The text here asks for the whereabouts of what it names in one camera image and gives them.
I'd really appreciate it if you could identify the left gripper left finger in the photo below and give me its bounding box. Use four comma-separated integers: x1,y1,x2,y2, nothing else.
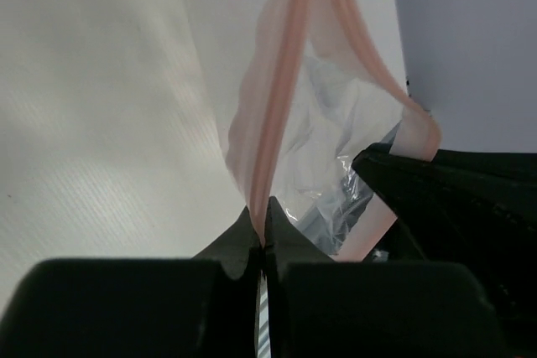
1,210,260,357

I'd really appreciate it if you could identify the clear zip top bag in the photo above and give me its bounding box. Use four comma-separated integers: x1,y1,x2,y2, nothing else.
226,0,441,262

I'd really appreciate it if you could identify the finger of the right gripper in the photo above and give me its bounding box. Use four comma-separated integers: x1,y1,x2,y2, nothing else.
352,143,536,332

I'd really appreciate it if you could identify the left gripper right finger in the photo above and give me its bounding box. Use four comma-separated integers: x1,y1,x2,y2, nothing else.
264,198,510,357

